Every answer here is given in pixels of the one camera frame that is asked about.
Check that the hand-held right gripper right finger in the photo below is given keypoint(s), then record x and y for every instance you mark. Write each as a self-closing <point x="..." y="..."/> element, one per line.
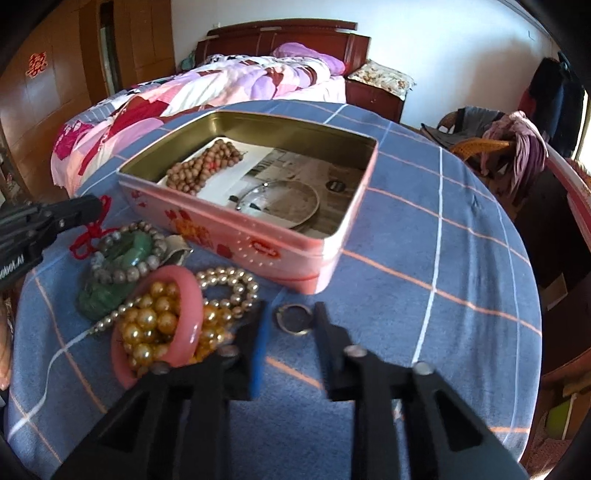
<point x="333" y="355"/>

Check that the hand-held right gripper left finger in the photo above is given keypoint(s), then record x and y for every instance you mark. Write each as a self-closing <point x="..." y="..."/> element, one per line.
<point x="258" y="350"/>

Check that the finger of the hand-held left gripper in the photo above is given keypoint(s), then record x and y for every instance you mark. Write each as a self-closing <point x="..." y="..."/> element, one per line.
<point x="76" y="212"/>

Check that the pink bangle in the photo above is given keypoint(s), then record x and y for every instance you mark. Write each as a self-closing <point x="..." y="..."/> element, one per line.
<point x="185" y="314"/>

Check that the green jade bangle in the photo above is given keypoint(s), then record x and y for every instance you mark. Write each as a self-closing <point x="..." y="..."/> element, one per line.
<point x="99" y="297"/>

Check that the pink floral tin box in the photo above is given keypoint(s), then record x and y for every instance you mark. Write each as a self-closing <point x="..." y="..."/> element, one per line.
<point x="231" y="235"/>

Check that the brown wooden wardrobe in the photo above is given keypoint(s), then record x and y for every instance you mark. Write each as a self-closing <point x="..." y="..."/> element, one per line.
<point x="60" y="101"/>

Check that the red paper decoration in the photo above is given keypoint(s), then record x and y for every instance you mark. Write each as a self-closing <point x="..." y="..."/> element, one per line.
<point x="38" y="65"/>

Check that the white paper sheet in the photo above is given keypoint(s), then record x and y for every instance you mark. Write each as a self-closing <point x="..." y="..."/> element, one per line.
<point x="226" y="177"/>

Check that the grey printed leaflet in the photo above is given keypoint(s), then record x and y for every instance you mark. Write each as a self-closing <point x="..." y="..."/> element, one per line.
<point x="300" y="175"/>

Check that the pink patchwork quilt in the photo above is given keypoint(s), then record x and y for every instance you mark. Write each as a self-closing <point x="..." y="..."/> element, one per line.
<point x="207" y="87"/>

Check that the dark wooden furniture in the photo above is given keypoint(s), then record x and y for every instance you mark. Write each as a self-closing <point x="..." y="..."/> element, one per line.
<point x="554" y="240"/>

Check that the wicker chair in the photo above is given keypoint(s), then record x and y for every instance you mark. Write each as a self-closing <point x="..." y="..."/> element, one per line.
<point x="475" y="146"/>

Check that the red wooden nightstand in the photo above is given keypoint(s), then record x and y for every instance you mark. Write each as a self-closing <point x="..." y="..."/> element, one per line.
<point x="374" y="101"/>

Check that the red wooden bed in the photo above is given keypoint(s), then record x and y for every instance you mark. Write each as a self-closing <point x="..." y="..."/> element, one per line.
<point x="277" y="37"/>

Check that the grey garment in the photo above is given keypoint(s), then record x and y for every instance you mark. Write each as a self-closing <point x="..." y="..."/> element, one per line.
<point x="478" y="121"/>

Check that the purple pillow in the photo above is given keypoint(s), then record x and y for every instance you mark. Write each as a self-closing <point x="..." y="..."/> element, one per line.
<point x="304" y="55"/>

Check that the pink purple garment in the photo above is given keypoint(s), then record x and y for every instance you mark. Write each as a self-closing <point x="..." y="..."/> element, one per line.
<point x="521" y="147"/>

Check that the floral cloth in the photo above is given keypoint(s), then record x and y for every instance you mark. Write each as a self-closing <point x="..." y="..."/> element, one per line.
<point x="381" y="76"/>

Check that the dark hanging clothes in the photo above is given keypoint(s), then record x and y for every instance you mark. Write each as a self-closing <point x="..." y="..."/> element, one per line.
<point x="554" y="101"/>

